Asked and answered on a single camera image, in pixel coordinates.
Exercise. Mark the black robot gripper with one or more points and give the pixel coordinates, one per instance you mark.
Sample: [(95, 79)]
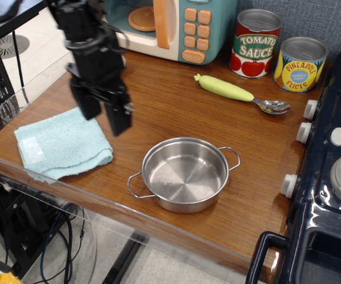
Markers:
[(96, 74)]

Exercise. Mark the silver steel pot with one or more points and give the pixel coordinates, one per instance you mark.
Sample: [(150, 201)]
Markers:
[(186, 175)]

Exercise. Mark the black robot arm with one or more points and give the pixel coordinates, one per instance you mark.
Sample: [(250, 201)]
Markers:
[(78, 13)]

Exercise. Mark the light blue folded towel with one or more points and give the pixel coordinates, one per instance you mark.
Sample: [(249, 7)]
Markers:
[(64, 145)]

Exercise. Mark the clear acrylic table guard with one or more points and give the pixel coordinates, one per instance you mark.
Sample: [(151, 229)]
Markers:
[(76, 190)]

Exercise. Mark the toy microwave teal and cream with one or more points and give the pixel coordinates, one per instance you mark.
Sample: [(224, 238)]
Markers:
[(184, 31)]

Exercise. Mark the black equipment rack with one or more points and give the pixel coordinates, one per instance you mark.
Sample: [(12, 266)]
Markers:
[(27, 226)]

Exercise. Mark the black metal table leg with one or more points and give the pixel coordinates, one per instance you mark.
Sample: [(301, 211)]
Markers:
[(123, 261)]

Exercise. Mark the tomato sauce can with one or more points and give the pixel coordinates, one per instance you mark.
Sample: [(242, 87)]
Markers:
[(256, 35)]

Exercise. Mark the white stove knob front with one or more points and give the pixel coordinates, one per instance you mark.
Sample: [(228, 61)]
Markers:
[(288, 185)]

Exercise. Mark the white stove knob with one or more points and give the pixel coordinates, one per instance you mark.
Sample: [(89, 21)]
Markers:
[(310, 109), (288, 185), (304, 132)]

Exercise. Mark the white stove knob middle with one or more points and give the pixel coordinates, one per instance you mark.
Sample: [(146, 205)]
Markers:
[(304, 132)]

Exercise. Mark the pineapple slices can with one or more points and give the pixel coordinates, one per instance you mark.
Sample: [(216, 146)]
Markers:
[(300, 63)]

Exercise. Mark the white stove knob rear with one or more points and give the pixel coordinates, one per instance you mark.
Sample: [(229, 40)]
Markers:
[(310, 109)]

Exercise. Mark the dark blue toy stove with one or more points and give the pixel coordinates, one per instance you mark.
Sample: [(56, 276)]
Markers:
[(310, 252)]

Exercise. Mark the spoon with green handle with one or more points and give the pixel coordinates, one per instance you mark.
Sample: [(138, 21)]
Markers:
[(230, 91)]

